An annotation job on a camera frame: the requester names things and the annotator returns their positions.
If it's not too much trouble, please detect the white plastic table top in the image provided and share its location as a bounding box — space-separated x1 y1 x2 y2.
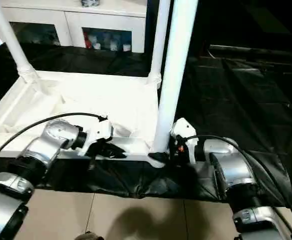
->
0 69 173 170

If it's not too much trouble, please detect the black glossy mat cloth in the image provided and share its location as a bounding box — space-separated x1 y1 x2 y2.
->
0 41 292 208

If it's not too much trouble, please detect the grey rounded object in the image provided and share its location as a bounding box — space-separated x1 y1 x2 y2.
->
75 231 104 240

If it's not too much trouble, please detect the white glass door cabinet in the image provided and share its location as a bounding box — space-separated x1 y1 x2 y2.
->
0 0 148 54

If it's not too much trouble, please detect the dark patterned bundle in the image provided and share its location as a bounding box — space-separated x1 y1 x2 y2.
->
80 0 101 8

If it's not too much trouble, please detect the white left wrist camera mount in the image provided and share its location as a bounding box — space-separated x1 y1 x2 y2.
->
77 116 114 158

